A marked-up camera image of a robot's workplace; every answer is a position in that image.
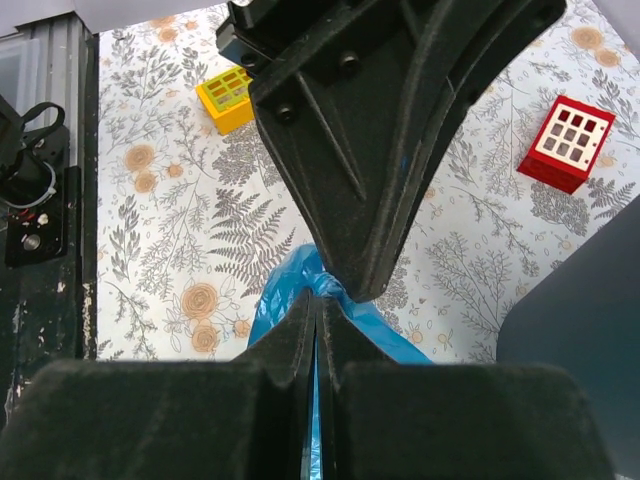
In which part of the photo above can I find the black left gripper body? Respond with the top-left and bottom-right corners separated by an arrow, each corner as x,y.
216,1 -> 339,75

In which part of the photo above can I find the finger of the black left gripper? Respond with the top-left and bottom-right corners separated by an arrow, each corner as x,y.
379,1 -> 566,291
251,1 -> 414,302

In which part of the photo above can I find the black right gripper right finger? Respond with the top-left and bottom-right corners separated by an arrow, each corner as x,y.
315,297 -> 616,480

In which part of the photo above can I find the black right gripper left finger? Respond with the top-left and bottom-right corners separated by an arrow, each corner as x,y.
1,291 -> 315,479

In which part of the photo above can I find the blue plastic trash bag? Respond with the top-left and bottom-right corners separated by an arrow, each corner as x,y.
239,244 -> 431,479

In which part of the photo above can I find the dark grey trash bin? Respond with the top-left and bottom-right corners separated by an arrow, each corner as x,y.
496,200 -> 639,479

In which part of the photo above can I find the yellow toy block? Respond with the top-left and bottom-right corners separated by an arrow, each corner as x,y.
195,66 -> 254,135

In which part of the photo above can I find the red toy block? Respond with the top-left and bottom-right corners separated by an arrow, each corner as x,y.
517,95 -> 616,194

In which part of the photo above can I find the floral patterned table mat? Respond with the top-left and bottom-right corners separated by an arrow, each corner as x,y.
94,0 -> 640,364

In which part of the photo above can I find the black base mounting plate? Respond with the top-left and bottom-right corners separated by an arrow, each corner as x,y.
1,36 -> 99,422

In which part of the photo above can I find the aluminium frame rail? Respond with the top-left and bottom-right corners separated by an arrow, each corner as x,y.
1,13 -> 99,151

